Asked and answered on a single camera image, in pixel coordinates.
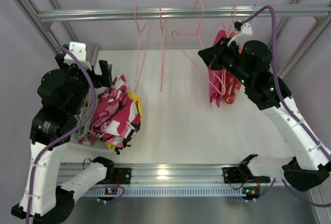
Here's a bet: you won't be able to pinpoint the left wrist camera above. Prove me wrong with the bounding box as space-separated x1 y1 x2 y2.
69 41 92 70

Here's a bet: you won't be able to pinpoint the aluminium frame post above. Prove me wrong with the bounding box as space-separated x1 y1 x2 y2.
277 0 330 79
0 0 100 85

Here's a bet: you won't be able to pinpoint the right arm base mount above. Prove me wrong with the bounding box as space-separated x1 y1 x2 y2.
222 167 248 184

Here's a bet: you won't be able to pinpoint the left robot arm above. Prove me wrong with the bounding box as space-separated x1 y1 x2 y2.
11 51 115 223

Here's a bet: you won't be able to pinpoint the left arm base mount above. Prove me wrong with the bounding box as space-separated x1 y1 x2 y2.
101 167 132 185

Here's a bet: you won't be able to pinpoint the aluminium front rail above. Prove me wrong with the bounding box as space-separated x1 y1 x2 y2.
56 163 319 186

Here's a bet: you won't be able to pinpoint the magenta trousers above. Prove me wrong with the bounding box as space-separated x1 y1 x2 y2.
208 29 230 108

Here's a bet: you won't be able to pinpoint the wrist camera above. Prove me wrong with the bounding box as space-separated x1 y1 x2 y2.
69 41 92 70
227 21 252 47

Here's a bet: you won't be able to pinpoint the white plastic basket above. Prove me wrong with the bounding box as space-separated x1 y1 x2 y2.
68 133 115 154

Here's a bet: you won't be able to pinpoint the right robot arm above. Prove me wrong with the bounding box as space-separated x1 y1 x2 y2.
198 38 330 192

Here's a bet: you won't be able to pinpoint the orange trousers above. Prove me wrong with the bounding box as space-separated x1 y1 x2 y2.
222 45 244 105

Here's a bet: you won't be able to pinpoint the right aluminium frame post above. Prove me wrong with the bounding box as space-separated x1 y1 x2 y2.
277 0 330 79

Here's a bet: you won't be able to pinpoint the pink wire hanger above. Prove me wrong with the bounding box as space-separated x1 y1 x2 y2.
133 6 152 92

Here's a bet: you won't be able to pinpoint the aluminium hanging rail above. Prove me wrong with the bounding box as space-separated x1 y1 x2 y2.
38 4 330 22

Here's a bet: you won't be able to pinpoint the left aluminium frame post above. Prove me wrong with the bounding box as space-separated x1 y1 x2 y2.
0 0 100 85

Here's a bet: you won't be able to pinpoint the yellow trousers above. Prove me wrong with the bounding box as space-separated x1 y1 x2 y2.
99 92 142 155

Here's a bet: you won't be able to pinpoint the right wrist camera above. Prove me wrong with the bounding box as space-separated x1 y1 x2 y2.
227 21 252 47

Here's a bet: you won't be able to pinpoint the slotted cable duct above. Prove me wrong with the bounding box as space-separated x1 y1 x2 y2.
82 186 249 198

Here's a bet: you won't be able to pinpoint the grey trousers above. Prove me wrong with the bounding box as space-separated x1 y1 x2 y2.
73 94 95 142

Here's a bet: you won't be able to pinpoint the pink patterned trousers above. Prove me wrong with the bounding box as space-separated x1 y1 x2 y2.
89 74 143 155

